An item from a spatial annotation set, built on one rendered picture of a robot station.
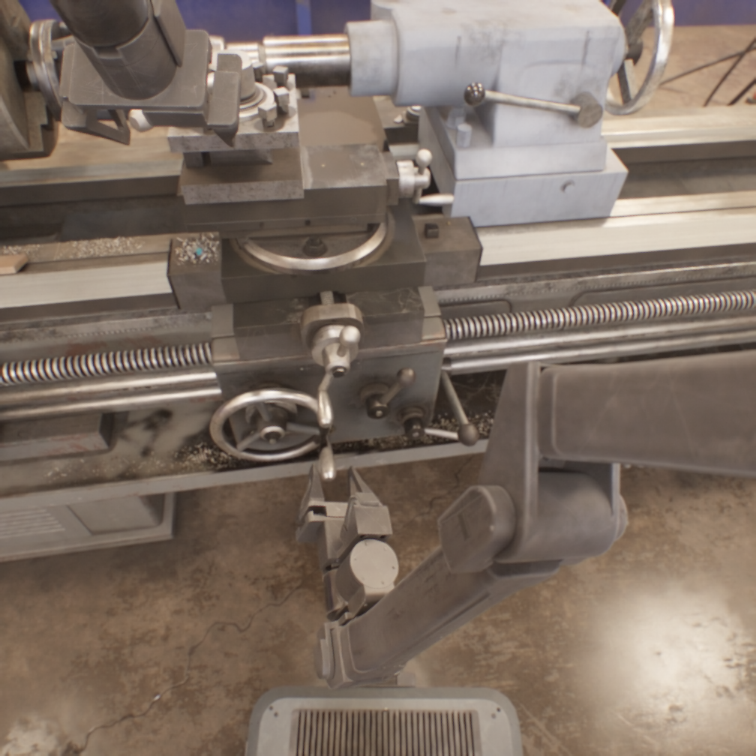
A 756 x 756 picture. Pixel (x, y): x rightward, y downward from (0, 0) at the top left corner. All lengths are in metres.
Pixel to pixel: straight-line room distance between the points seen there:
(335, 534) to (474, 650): 0.90
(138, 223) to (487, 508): 1.17
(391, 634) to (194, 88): 0.49
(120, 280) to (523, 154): 0.75
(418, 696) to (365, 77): 1.14
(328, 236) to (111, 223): 0.64
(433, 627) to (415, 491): 1.20
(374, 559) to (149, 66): 0.51
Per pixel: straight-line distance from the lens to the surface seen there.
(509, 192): 1.13
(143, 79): 0.49
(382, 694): 1.28
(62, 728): 1.66
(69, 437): 1.39
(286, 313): 0.91
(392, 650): 0.59
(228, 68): 0.54
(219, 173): 0.87
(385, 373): 1.02
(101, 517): 1.66
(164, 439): 1.38
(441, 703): 1.27
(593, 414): 0.33
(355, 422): 1.13
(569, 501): 0.38
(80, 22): 0.45
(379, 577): 0.66
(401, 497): 1.69
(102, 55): 0.48
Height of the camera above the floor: 1.51
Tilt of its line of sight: 51 degrees down
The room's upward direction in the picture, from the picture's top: 2 degrees clockwise
